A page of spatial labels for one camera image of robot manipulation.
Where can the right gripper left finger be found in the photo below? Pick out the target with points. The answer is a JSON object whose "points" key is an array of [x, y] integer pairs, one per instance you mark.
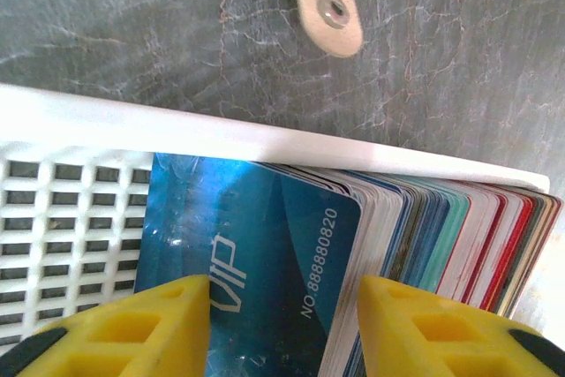
{"points": [[132, 337]]}

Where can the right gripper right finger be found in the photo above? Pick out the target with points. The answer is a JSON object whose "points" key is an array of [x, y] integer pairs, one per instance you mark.
{"points": [[432, 337]]}

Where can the stack of credit cards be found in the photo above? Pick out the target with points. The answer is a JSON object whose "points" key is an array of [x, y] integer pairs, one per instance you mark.
{"points": [[441, 240]]}

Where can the blue VIP card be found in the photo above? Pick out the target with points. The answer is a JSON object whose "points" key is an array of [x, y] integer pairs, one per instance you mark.
{"points": [[256, 227]]}

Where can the white plastic basket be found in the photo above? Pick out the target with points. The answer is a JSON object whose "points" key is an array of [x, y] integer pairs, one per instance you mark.
{"points": [[176, 125]]}

